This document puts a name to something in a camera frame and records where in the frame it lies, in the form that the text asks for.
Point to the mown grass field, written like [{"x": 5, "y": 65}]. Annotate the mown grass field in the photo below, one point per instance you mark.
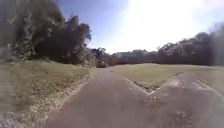
[{"x": 148, "y": 73}]

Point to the grey asphalt path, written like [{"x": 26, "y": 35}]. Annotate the grey asphalt path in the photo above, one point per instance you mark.
[{"x": 106, "y": 103}]

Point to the dense dark trees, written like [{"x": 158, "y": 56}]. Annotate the dense dark trees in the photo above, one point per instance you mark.
[{"x": 56, "y": 36}]

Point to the distant row of trees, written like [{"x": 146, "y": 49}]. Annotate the distant row of trees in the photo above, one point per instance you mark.
[{"x": 186, "y": 53}]

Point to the dry grass with leaves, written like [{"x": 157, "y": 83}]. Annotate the dry grass with leaves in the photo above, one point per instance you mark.
[{"x": 40, "y": 78}]

